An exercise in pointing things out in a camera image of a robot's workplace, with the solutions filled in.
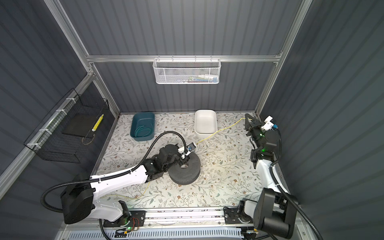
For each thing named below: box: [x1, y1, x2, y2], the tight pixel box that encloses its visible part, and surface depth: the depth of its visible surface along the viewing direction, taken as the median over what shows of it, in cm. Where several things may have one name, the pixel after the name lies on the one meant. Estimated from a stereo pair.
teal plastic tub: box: [130, 112, 155, 142], surface depth 110 cm
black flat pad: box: [62, 113, 100, 138], surface depth 75 cm
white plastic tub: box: [194, 109, 218, 139], surface depth 114 cm
